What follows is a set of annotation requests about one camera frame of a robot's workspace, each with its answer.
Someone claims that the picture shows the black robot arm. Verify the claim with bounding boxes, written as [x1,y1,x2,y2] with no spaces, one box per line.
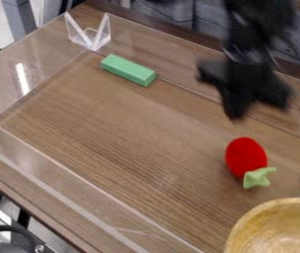
[197,0,297,121]

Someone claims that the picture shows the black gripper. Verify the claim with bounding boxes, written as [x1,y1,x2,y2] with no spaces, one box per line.
[197,45,294,121]

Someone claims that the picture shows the clear acrylic tray walls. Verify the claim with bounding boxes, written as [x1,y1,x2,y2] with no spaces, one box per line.
[0,17,300,253]

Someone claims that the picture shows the red felt strawberry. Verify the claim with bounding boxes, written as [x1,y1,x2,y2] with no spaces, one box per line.
[225,136,277,189]

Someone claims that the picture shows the green rectangular block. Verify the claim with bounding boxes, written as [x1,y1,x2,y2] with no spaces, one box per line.
[100,54,156,87]

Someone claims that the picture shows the black cable bottom left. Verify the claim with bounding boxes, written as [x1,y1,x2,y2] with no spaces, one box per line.
[0,224,39,253]

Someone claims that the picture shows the black metal bracket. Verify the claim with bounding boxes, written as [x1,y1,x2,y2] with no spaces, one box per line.
[11,230,58,253]

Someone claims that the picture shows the wooden bowl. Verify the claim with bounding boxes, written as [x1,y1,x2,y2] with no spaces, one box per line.
[225,198,300,253]

